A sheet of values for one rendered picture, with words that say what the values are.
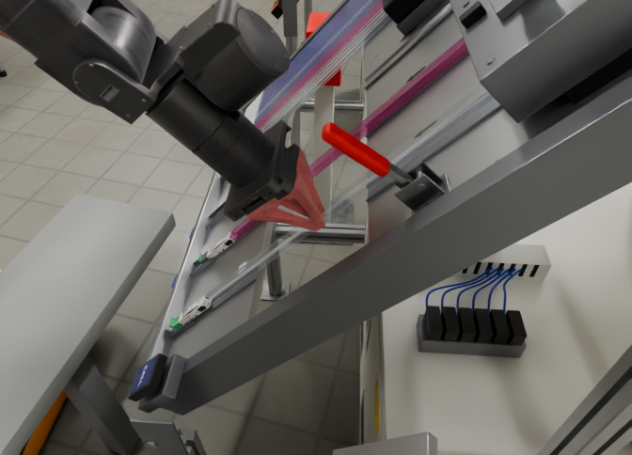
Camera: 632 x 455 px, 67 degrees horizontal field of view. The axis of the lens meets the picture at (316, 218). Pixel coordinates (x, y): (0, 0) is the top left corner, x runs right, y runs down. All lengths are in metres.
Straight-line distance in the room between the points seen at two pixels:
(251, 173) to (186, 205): 1.57
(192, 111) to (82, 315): 0.60
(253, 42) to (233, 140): 0.09
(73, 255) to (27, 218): 1.15
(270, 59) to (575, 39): 0.21
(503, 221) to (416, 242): 0.07
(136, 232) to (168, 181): 1.10
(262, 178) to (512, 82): 0.22
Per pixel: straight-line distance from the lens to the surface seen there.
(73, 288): 0.99
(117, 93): 0.40
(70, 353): 0.91
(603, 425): 0.60
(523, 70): 0.35
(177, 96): 0.41
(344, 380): 1.46
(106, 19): 0.41
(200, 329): 0.64
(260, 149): 0.44
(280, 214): 0.48
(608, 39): 0.36
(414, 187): 0.38
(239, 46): 0.37
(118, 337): 1.65
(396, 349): 0.80
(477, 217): 0.36
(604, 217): 1.15
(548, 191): 0.36
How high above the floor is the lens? 1.30
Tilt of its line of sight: 44 degrees down
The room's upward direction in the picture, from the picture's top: straight up
